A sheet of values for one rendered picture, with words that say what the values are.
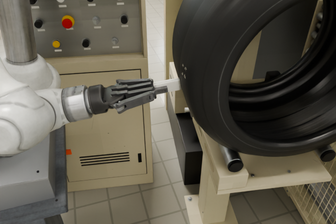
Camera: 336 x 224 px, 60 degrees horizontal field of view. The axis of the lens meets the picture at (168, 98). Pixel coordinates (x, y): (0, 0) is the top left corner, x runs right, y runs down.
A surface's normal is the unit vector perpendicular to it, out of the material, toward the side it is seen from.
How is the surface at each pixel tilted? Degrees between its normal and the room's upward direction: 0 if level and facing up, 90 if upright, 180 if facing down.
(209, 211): 90
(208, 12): 60
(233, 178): 90
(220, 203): 90
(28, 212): 0
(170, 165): 0
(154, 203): 0
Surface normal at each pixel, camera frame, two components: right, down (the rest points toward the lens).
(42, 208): 0.00, -0.82
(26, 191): 0.30, 0.55
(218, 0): -0.71, -0.28
